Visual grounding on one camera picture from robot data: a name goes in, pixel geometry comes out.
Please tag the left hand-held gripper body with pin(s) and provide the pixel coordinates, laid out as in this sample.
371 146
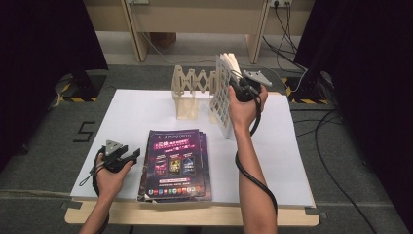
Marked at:
113 159

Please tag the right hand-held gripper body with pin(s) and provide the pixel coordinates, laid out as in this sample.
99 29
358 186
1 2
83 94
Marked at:
246 92

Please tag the white picture-grid cover book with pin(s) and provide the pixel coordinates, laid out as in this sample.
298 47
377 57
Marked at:
220 97

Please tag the dark brown cover book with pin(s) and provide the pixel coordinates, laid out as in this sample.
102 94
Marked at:
141 191

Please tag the beige expandable book rack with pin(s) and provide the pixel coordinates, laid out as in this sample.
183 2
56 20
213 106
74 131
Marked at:
186 107

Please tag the person's right hand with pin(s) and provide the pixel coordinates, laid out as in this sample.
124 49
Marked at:
243 113

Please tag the person's left hand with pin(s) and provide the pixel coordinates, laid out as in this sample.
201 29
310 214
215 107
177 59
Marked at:
112 185

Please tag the white board sheet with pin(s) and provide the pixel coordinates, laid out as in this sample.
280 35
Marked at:
136 107

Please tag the gray tape piece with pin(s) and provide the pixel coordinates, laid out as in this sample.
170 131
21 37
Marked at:
73 204
316 213

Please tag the striped-edge black stand base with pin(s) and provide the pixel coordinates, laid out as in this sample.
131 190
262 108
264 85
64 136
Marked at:
87 84
308 91

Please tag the light wooden table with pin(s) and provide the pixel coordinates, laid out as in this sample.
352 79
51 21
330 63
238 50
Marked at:
195 216

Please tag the beige wooden desk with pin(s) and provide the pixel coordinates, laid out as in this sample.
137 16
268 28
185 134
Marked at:
195 19

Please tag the black curtain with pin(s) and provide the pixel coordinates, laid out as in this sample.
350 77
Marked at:
373 65
39 48

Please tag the white wall socket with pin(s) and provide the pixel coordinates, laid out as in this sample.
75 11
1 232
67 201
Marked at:
281 2

